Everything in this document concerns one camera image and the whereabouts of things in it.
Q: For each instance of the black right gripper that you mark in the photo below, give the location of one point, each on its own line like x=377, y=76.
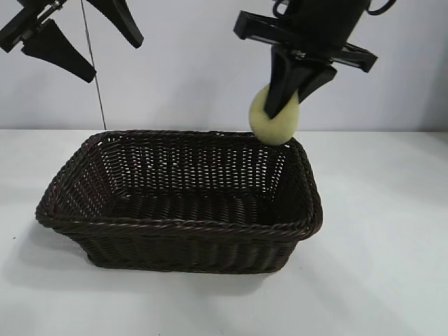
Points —
x=322, y=24

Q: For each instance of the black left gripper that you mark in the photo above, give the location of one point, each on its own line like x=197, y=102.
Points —
x=24, y=24

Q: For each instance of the pale yellow round pastry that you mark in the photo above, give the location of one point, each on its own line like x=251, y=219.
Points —
x=273, y=133

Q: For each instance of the dark brown woven basket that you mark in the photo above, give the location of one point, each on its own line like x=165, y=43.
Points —
x=175, y=238

